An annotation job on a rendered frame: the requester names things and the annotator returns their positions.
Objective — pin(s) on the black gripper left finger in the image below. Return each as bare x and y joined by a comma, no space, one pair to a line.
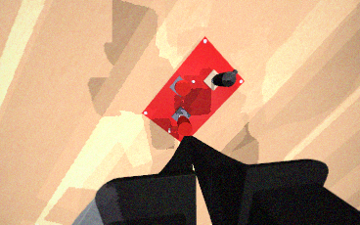
173,190

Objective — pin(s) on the red circuit board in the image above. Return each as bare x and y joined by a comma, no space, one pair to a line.
196,90

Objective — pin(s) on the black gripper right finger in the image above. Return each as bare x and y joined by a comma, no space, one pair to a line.
227,184

